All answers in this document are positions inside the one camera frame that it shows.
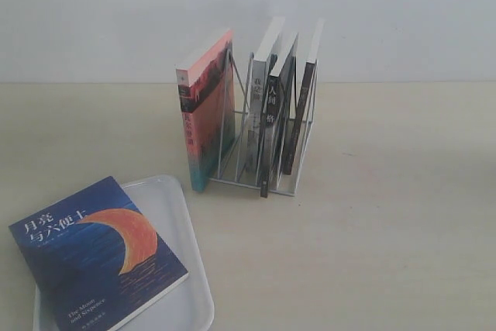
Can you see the blue moon cover book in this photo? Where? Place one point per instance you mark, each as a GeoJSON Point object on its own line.
{"type": "Point", "coordinates": [97, 259]}

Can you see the black grey portrait book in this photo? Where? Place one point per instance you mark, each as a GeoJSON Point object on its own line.
{"type": "Point", "coordinates": [276, 107]}

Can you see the pink teal cover book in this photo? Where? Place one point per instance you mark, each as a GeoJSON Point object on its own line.
{"type": "Point", "coordinates": [205, 89]}

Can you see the white plastic tray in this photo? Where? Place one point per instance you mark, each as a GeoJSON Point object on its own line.
{"type": "Point", "coordinates": [190, 305]}

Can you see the white wire book rack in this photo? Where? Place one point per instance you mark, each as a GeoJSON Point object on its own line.
{"type": "Point", "coordinates": [285, 173]}

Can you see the grey white spine book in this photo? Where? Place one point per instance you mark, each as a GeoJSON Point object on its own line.
{"type": "Point", "coordinates": [269, 46]}

